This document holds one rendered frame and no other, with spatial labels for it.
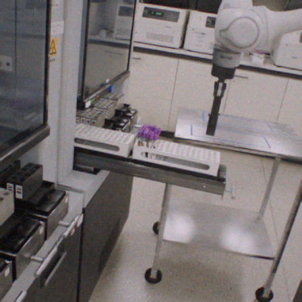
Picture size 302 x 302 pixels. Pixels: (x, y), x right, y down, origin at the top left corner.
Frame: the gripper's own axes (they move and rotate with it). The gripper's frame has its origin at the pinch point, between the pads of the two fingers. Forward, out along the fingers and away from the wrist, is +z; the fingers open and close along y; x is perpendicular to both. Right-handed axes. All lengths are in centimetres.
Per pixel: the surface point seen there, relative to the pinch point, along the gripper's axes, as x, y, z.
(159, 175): -14.0, 6.7, 19.3
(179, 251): -2, -57, 97
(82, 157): -42.0, 6.7, 18.6
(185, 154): -6.7, 2.9, 11.0
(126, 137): -28.8, -0.9, 11.1
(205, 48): -15, -230, 2
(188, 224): 0, -44, 69
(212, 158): 2.4, 2.2, 11.1
